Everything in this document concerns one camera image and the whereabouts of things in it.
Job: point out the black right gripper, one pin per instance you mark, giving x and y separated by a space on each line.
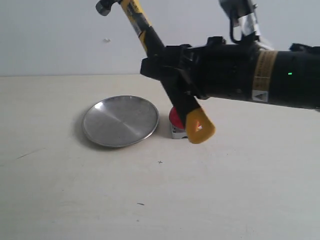
213 70

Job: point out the round steel plate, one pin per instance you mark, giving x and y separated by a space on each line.
120 121

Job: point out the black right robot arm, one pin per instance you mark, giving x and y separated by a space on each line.
289 78

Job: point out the yellow black claw hammer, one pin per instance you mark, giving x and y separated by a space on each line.
198 127

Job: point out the red dome push button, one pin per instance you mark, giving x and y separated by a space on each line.
176 127

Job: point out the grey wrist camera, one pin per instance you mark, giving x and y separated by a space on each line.
242 13

